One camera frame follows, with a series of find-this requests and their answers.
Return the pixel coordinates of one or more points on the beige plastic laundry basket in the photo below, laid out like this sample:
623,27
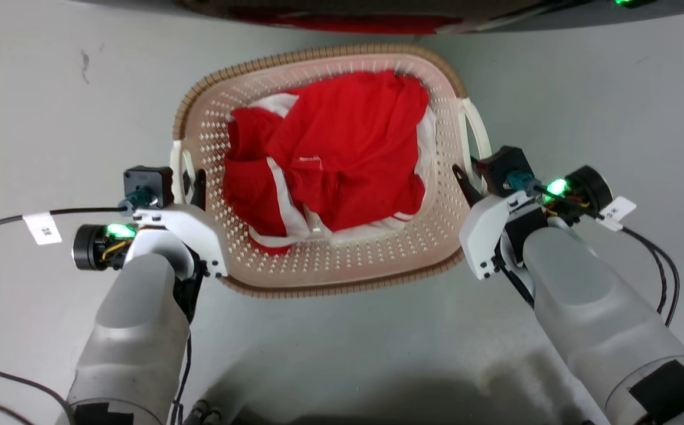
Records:
330,260

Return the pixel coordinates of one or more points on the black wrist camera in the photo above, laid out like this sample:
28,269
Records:
150,180
504,165

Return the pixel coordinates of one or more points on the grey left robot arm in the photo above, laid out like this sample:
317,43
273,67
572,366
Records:
135,330

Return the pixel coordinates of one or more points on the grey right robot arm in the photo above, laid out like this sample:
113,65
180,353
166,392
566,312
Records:
589,307

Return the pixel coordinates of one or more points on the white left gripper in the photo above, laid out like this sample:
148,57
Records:
191,227

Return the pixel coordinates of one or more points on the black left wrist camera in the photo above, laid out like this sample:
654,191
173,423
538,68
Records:
150,180

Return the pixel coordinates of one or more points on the red white-striped garment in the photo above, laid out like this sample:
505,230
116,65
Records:
347,153

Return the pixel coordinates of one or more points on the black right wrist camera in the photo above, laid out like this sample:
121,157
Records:
504,165

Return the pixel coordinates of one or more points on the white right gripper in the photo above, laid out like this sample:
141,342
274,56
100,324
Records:
486,230

